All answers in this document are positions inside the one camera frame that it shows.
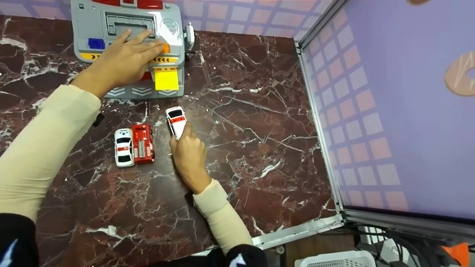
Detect person's right forearm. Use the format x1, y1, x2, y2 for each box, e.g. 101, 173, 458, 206
192, 179, 254, 255

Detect grey toy car station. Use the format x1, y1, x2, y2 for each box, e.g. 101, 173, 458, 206
71, 0, 196, 100

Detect orange plastic object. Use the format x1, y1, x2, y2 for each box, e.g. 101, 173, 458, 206
441, 242, 471, 267

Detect person's right hand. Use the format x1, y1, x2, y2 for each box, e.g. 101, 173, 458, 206
170, 122, 213, 194

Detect white toy ambulance red stripe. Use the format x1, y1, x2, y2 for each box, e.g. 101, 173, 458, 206
166, 106, 188, 141

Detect person's left forearm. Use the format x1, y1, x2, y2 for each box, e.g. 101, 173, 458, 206
0, 84, 102, 224

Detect red toy fire truck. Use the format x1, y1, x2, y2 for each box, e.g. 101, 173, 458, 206
131, 124, 155, 165

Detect white plastic basket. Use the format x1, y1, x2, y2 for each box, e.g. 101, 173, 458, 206
295, 250, 376, 267

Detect white toy police car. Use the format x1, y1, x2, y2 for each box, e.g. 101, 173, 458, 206
114, 128, 135, 168

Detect person's left hand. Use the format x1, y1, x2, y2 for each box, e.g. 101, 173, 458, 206
71, 29, 165, 99

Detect bundle of black cables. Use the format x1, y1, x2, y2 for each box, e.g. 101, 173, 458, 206
319, 222, 475, 267

